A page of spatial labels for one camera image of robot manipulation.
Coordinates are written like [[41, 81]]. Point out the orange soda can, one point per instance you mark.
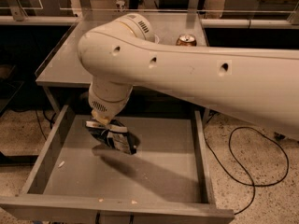
[[186, 40]]

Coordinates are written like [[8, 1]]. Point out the white horizontal rail pipe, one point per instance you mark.
[[248, 24]]

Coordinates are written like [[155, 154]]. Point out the open grey top drawer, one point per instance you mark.
[[166, 182]]

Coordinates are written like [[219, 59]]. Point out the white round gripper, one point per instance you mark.
[[103, 106]]

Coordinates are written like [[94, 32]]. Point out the black caster wheel base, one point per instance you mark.
[[279, 136]]

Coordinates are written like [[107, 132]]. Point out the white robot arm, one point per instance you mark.
[[260, 86]]

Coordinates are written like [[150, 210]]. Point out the blue chip bag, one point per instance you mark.
[[114, 135]]

